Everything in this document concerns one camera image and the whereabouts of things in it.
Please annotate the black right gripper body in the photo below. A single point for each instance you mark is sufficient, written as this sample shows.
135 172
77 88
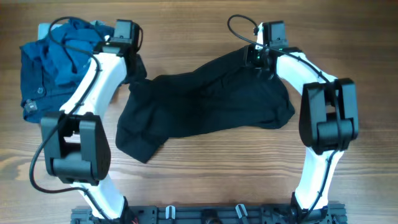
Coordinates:
252 57

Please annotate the black t-shirt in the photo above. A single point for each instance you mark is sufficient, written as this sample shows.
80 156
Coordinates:
222 94

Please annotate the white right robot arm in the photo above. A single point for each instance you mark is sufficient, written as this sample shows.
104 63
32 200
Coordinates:
328 115

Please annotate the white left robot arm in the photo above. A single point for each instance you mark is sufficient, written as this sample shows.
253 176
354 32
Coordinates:
74 143

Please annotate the blue clothes pile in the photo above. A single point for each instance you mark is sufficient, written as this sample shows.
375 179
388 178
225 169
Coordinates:
50 74

